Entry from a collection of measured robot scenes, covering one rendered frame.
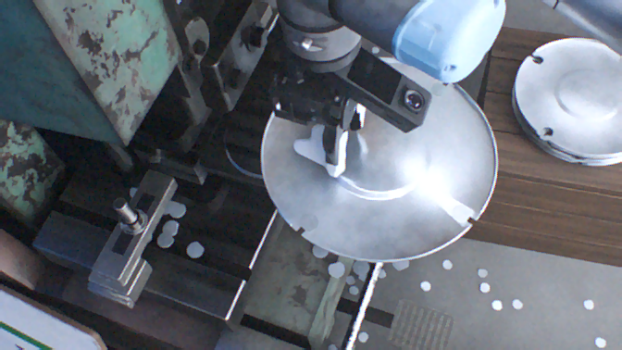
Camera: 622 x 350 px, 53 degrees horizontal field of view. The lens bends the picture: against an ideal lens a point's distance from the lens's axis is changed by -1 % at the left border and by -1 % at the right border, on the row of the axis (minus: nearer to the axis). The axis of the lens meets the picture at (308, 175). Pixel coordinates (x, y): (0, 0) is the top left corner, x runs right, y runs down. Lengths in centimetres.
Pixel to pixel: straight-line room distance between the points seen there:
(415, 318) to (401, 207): 62
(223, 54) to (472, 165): 33
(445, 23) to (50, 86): 28
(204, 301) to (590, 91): 91
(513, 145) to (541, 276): 40
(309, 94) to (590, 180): 80
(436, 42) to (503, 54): 102
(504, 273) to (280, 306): 83
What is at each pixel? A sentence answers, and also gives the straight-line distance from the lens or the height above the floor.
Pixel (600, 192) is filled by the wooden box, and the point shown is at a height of 33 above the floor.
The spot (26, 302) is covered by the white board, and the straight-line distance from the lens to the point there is 104.
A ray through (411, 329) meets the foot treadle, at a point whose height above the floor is 16.
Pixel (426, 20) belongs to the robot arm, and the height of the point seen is 113.
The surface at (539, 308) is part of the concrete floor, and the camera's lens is 157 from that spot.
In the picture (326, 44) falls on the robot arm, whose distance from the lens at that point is 56.
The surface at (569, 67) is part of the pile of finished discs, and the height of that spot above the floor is 39.
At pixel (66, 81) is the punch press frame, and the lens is 45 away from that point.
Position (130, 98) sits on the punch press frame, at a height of 109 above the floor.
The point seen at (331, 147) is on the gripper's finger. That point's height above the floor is 89.
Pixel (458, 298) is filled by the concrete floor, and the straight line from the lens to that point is 154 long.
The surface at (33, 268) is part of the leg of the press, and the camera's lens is 103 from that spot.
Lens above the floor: 145
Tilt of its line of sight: 61 degrees down
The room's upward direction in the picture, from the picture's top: 10 degrees counter-clockwise
